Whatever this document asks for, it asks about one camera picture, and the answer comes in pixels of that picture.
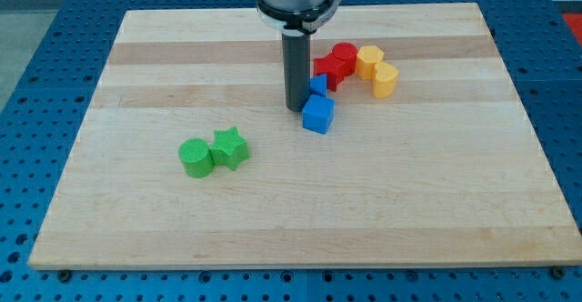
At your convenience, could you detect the blue cube block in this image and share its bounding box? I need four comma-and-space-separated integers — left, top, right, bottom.
302, 95, 335, 135

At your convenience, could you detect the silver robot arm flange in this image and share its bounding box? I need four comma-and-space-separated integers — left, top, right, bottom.
256, 0, 343, 37

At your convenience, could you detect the green star block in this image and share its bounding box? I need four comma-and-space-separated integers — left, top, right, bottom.
210, 126, 250, 171

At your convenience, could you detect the red star block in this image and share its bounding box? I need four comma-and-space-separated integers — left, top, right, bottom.
313, 53, 348, 92

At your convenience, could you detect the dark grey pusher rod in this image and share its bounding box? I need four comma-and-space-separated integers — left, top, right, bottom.
282, 34, 311, 112

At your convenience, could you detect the green cylinder block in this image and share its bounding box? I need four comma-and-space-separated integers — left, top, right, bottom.
178, 138, 215, 178

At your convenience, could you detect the red cylinder block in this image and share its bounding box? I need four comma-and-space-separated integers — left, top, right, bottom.
331, 42, 357, 76

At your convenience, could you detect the yellow heart block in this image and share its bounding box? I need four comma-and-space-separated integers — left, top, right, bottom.
372, 62, 399, 98

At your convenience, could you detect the yellow hexagon block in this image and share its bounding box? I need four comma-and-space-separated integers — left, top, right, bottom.
355, 45, 385, 80

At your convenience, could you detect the wooden board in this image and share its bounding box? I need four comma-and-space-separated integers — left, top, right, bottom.
28, 3, 581, 270

